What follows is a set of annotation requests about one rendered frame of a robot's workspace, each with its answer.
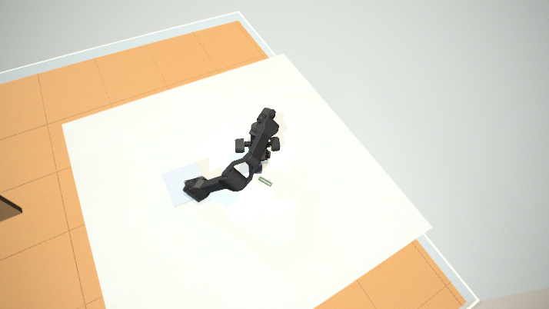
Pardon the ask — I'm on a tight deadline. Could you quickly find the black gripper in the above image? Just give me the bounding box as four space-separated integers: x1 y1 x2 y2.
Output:
235 137 281 153

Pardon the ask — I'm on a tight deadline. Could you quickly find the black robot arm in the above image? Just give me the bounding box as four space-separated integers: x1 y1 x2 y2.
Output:
182 108 279 202

